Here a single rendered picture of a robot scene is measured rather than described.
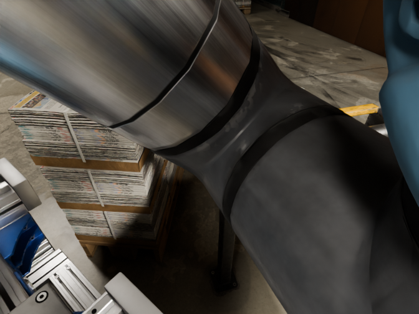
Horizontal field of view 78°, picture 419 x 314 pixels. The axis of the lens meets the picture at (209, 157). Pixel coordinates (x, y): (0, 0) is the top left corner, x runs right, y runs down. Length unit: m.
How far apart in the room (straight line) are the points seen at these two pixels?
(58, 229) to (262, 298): 1.12
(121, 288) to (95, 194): 0.64
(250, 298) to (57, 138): 1.00
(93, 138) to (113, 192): 0.25
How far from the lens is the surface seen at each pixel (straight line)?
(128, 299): 0.48
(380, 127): 0.90
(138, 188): 0.99
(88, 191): 1.09
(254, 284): 1.34
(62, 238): 1.64
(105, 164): 0.94
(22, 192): 0.77
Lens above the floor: 1.20
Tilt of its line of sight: 39 degrees down
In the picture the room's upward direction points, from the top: straight up
